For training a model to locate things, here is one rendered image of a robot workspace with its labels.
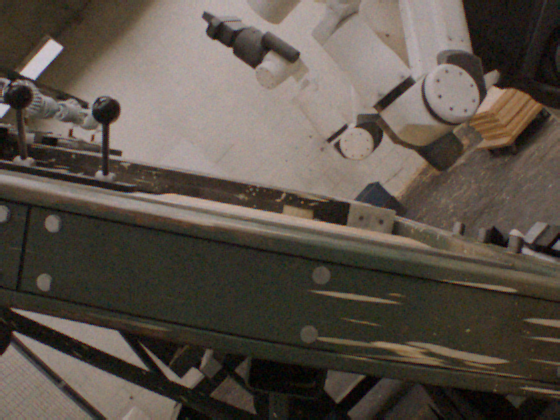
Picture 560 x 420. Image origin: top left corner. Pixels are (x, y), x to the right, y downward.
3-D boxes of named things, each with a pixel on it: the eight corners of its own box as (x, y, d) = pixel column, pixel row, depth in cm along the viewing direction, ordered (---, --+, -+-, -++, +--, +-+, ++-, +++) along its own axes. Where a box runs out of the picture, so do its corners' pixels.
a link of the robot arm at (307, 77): (281, 53, 131) (315, 93, 133) (258, 68, 126) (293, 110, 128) (293, 40, 126) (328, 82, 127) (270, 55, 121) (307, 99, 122)
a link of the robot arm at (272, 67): (264, 54, 133) (299, 78, 131) (237, 73, 128) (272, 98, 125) (272, 20, 124) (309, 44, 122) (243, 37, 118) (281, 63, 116)
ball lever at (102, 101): (114, 196, 69) (115, 104, 62) (87, 191, 69) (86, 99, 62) (123, 182, 72) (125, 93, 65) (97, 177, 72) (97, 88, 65)
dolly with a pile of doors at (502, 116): (560, 107, 378) (524, 69, 375) (517, 156, 378) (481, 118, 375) (522, 117, 439) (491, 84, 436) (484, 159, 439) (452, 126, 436)
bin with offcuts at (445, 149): (476, 139, 512) (431, 93, 507) (443, 176, 512) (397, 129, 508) (458, 143, 563) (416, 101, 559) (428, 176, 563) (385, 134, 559)
